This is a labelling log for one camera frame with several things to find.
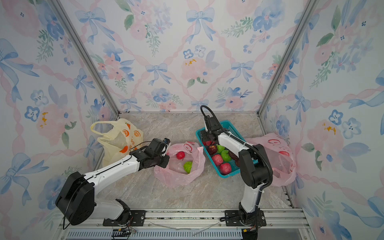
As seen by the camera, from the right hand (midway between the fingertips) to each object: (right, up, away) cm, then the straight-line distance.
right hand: (208, 132), depth 97 cm
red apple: (-18, -14, -6) cm, 23 cm away
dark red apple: (+2, -10, -6) cm, 12 cm away
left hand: (-24, -14, -10) cm, 30 cm away
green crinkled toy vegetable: (+7, -10, -3) cm, 12 cm away
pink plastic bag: (-14, -18, -9) cm, 24 cm away
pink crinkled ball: (+8, -20, -11) cm, 25 cm away
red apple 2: (-1, -6, -4) cm, 8 cm away
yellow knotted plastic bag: (-55, -3, -7) cm, 55 cm away
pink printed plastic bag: (+35, -12, -19) cm, 42 cm away
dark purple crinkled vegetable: (+13, -13, -11) cm, 21 cm away
